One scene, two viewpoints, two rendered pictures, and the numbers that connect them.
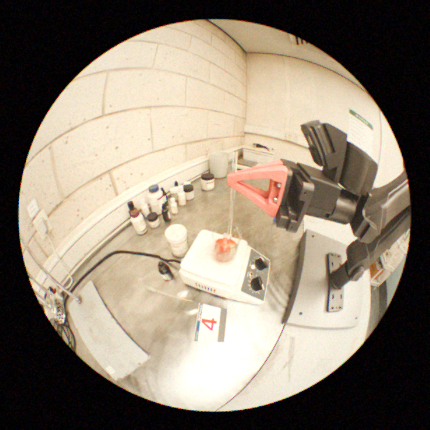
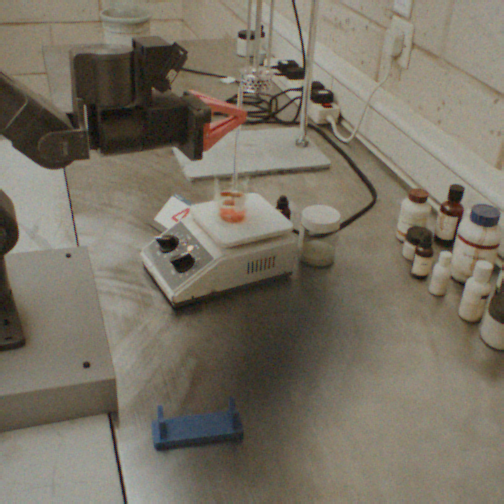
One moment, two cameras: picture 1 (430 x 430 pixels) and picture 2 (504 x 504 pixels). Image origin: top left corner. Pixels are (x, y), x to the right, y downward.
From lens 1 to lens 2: 1.02 m
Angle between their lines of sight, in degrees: 96
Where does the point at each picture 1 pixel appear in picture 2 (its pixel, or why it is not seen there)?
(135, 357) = (194, 168)
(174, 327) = not seen: hidden behind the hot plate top
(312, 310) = (43, 263)
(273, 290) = (135, 286)
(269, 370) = (58, 220)
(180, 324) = not seen: hidden behind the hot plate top
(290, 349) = (46, 243)
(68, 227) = (419, 100)
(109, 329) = (242, 162)
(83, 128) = not seen: outside the picture
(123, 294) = (285, 191)
